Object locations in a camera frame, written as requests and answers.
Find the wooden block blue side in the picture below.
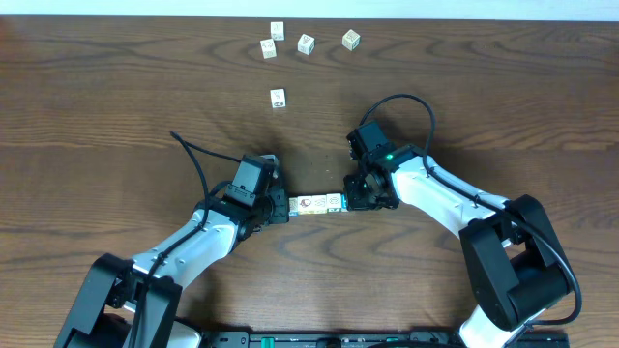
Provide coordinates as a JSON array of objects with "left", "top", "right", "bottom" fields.
[{"left": 289, "top": 197, "right": 299, "bottom": 217}]

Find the wooden block red picture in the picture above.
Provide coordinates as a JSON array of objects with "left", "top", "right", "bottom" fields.
[{"left": 298, "top": 195, "right": 314, "bottom": 215}]

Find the wooden block teal side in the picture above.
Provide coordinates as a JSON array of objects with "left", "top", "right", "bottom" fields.
[{"left": 326, "top": 193, "right": 342, "bottom": 213}]

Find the plain cream wooden block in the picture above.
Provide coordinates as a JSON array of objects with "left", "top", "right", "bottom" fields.
[{"left": 311, "top": 195, "right": 328, "bottom": 214}]

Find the blue top wooden block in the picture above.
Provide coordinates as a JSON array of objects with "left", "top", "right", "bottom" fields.
[{"left": 340, "top": 193, "right": 348, "bottom": 212}]

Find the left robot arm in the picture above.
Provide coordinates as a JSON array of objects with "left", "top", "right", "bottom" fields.
[{"left": 55, "top": 155, "right": 289, "bottom": 347}]

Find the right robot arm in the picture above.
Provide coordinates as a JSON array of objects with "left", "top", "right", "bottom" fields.
[{"left": 344, "top": 140, "right": 581, "bottom": 347}]

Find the wooden block yellow side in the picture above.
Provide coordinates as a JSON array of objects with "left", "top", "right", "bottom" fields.
[{"left": 270, "top": 89, "right": 286, "bottom": 108}]

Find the wooden block far right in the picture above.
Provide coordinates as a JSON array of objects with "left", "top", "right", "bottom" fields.
[{"left": 341, "top": 29, "right": 361, "bottom": 51}]

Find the wooden block number three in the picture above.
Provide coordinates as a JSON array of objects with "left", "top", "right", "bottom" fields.
[{"left": 297, "top": 34, "right": 315, "bottom": 55}]

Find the wooden block red side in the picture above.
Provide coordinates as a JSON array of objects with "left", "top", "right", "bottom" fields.
[{"left": 260, "top": 39, "right": 277, "bottom": 59}]

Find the wooden block top back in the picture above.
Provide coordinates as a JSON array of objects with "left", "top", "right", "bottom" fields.
[{"left": 270, "top": 21, "right": 285, "bottom": 41}]

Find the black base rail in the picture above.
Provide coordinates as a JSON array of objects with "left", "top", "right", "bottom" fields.
[{"left": 207, "top": 329, "right": 572, "bottom": 348}]

